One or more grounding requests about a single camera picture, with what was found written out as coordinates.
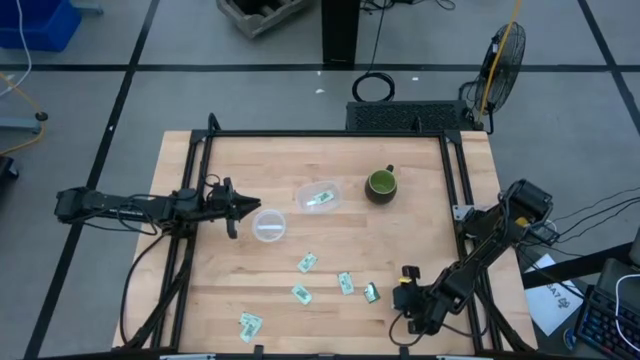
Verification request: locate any black vented computer case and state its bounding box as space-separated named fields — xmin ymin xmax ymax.
xmin=345 ymin=99 xmax=475 ymax=134

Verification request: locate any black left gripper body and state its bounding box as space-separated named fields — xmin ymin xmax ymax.
xmin=201 ymin=176 xmax=241 ymax=241

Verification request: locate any grey stand foot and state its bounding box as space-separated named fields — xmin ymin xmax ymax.
xmin=0 ymin=111 xmax=50 ymax=136

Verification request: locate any yellow floor hose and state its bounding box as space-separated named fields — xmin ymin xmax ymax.
xmin=0 ymin=72 xmax=49 ymax=157

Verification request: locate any black metal table frame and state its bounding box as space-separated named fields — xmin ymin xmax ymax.
xmin=118 ymin=112 xmax=539 ymax=354

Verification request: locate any white floor cable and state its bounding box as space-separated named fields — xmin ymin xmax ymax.
xmin=0 ymin=0 xmax=33 ymax=99

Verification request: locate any coiled black floor cable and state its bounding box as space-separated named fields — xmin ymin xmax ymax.
xmin=351 ymin=0 xmax=397 ymax=104

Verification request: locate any dark green ceramic mug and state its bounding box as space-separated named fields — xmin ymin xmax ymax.
xmin=363 ymin=164 xmax=400 ymax=206

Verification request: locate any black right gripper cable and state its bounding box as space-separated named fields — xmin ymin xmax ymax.
xmin=388 ymin=311 xmax=427 ymax=348

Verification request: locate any bundle of black cables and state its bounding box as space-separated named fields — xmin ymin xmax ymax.
xmin=548 ymin=186 xmax=640 ymax=237

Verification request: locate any oval clear plastic container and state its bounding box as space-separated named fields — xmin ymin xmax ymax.
xmin=294 ymin=179 xmax=344 ymax=216

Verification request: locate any blue plastic bin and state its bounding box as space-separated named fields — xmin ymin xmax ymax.
xmin=0 ymin=0 xmax=83 ymax=53

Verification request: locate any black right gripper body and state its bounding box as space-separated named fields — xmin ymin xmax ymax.
xmin=399 ymin=265 xmax=444 ymax=336

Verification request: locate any white paper sheet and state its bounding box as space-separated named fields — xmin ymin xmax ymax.
xmin=524 ymin=253 xmax=585 ymax=338

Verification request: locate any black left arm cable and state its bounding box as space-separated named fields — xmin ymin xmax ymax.
xmin=119 ymin=229 xmax=174 ymax=347

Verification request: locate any yellow hanging cable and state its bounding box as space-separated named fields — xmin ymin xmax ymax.
xmin=476 ymin=0 xmax=524 ymax=125

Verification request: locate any black backlit keyboard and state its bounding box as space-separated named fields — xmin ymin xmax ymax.
xmin=573 ymin=283 xmax=640 ymax=360

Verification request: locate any black diagonal beam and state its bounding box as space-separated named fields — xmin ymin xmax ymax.
xmin=521 ymin=241 xmax=634 ymax=291

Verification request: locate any black upright column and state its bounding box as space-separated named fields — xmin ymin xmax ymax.
xmin=320 ymin=0 xmax=362 ymax=67

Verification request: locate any grey moulded packaging tray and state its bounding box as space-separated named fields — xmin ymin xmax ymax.
xmin=215 ymin=0 xmax=314 ymax=40

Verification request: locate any black floor fan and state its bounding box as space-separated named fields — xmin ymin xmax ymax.
xmin=458 ymin=20 xmax=528 ymax=136

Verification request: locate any round clear plastic container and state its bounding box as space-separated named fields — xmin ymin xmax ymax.
xmin=250 ymin=208 xmax=288 ymax=244

